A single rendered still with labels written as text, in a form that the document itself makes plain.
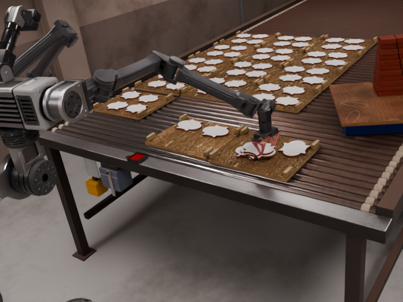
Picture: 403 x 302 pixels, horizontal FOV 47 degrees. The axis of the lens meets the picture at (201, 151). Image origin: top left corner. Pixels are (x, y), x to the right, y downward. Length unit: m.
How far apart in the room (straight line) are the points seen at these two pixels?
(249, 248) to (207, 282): 0.39
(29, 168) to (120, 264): 1.44
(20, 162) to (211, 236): 1.70
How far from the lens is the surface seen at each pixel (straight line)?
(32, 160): 1.88
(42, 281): 3.24
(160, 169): 2.19
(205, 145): 2.29
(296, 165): 2.06
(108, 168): 2.47
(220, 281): 2.86
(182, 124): 2.53
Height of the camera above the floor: 1.98
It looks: 28 degrees down
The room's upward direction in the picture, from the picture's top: 8 degrees counter-clockwise
